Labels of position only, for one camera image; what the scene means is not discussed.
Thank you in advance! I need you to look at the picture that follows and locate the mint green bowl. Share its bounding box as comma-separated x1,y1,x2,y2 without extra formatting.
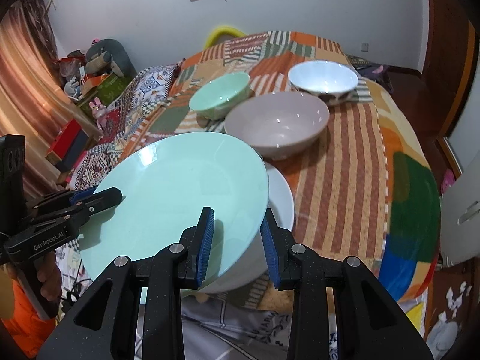
189,72,251,120

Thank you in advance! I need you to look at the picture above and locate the orange sleeve forearm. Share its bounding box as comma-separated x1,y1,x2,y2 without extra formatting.
1,280,56,359

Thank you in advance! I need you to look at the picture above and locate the brown wooden door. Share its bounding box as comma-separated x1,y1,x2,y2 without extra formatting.
421,0,478,136

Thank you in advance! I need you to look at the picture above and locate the pink bunny toy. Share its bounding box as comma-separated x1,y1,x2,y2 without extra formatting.
89,97,107,130

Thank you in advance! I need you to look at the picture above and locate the pink striped curtain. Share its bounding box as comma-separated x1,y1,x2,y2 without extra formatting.
0,2,99,198

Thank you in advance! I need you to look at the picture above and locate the grey plush toy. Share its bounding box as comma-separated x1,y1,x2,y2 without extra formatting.
85,38,137,78

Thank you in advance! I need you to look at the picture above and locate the patterned quilt blanket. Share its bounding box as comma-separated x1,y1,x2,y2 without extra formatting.
67,61,183,190

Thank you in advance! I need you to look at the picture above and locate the large pink bowl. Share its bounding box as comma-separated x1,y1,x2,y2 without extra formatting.
224,92,329,160

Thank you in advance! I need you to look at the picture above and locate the person's left hand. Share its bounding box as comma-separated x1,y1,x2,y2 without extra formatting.
1,252,62,305

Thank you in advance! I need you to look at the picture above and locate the white mini fridge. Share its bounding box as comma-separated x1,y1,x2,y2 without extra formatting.
440,154,480,267

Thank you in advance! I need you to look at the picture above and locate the mint green plate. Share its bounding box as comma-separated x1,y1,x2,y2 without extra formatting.
79,132,269,285

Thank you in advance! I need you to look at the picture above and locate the red and blue box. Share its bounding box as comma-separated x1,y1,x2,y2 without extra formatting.
46,119,89,172

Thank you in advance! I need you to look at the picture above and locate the green box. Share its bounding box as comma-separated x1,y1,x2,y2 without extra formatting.
77,73,132,121

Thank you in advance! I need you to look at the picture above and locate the white bowl with dark spots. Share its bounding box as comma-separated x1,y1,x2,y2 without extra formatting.
288,60,359,106

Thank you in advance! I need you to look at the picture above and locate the white plate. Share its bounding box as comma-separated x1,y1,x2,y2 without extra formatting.
199,162,295,294

